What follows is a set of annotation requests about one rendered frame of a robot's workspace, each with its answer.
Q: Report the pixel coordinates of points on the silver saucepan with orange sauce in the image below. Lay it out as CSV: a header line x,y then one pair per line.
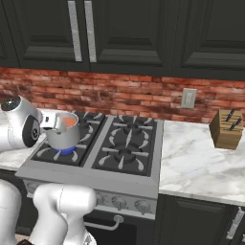
x,y
65,135

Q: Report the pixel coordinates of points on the wooden knife block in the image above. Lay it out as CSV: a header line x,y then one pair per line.
x,y
225,137

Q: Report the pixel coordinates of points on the blue burner flame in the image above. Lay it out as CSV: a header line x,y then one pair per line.
x,y
66,150

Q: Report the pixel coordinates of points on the dark base cupboard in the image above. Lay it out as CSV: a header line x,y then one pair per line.
x,y
16,204

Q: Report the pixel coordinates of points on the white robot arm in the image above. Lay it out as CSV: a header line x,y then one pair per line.
x,y
57,207

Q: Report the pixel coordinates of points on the black oven door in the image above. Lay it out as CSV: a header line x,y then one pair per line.
x,y
137,233

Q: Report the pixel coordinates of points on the grey gas stove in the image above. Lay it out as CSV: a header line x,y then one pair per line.
x,y
127,153

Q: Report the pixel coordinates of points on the dark wall cupboard door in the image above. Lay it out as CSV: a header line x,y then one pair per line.
x,y
134,35
4,32
213,35
41,32

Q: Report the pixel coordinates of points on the grey wall outlet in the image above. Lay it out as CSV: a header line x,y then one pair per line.
x,y
189,98

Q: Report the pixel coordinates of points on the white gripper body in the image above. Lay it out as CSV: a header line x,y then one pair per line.
x,y
60,122

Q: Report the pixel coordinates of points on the grey stove knob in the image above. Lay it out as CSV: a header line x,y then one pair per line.
x,y
142,206
119,202
100,198

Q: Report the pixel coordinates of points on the dark base cupboard door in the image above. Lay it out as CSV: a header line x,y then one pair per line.
x,y
191,223

